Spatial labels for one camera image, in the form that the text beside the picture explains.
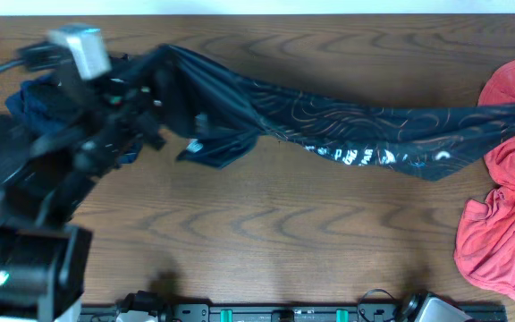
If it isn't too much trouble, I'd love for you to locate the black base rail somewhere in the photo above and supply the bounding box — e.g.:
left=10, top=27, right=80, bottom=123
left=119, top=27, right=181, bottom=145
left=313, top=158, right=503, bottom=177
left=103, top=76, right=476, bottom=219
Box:
left=78, top=289, right=509, bottom=322

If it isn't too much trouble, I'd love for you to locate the black orange patterned jersey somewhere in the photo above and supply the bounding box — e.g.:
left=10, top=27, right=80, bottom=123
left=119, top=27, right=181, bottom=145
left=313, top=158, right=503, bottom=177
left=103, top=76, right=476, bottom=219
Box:
left=130, top=45, right=515, bottom=181

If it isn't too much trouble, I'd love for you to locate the red t-shirt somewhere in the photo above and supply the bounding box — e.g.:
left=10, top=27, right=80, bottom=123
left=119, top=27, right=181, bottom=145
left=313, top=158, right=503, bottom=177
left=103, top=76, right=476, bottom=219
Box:
left=452, top=53, right=515, bottom=303

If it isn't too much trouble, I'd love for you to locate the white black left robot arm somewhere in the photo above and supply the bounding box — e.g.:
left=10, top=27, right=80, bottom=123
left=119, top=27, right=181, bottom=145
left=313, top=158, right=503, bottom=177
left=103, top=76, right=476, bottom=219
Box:
left=0, top=68, right=165, bottom=321

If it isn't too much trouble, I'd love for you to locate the folded navy blue shirt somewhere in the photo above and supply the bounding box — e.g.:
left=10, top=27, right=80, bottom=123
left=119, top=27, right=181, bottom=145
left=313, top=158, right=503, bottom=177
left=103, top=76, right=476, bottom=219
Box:
left=4, top=73, right=145, bottom=165

